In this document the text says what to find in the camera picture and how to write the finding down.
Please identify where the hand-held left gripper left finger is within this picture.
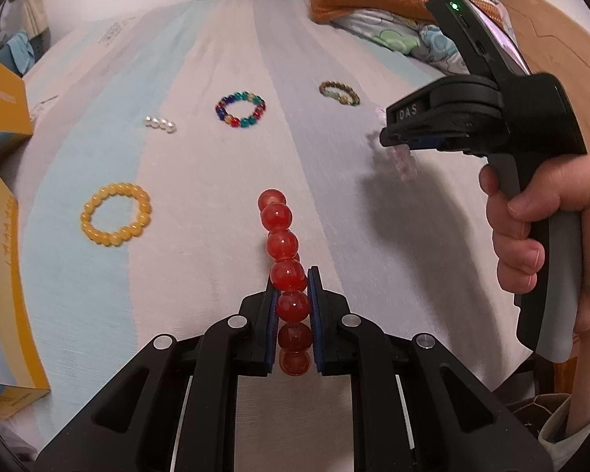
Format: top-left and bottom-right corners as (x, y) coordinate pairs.
(34, 275), (281, 472)

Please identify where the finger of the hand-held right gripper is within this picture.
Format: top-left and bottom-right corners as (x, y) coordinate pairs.
(380, 77), (473, 152)

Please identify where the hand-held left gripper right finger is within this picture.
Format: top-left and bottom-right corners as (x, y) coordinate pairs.
(307, 266), (554, 472)

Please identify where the pink bead bracelet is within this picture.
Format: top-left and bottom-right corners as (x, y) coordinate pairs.
(365, 103), (419, 183)

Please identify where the brown bead bracelet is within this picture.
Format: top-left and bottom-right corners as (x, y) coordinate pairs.
(319, 80), (361, 107)

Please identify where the red bead bracelet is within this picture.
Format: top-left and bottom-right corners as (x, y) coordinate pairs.
(257, 188), (314, 378)

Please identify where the multicolour glass bead bracelet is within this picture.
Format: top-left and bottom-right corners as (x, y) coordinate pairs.
(215, 91), (267, 129)

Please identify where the yellow bead bracelet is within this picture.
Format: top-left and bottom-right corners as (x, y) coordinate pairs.
(80, 182), (152, 247)

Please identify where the white pearl bracelet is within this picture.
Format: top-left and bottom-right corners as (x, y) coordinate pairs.
(143, 115), (178, 135)

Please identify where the blue and yellow cardboard box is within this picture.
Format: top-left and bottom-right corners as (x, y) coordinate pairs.
(0, 49), (52, 421)

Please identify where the person's right forearm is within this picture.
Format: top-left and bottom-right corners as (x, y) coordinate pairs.
(541, 315), (590, 458)

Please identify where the person's right hand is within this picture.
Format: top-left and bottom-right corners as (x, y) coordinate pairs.
(478, 152), (590, 340)

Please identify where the floral patterned pillow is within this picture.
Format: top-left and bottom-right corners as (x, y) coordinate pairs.
(334, 7), (522, 77)

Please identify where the striped bed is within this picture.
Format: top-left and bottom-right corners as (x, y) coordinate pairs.
(20, 0), (542, 472)

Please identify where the dark brown patterned cloth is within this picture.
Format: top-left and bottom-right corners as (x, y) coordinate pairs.
(505, 393), (571, 430)

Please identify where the tied beige curtain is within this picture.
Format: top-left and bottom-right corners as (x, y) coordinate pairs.
(22, 0), (50, 35)

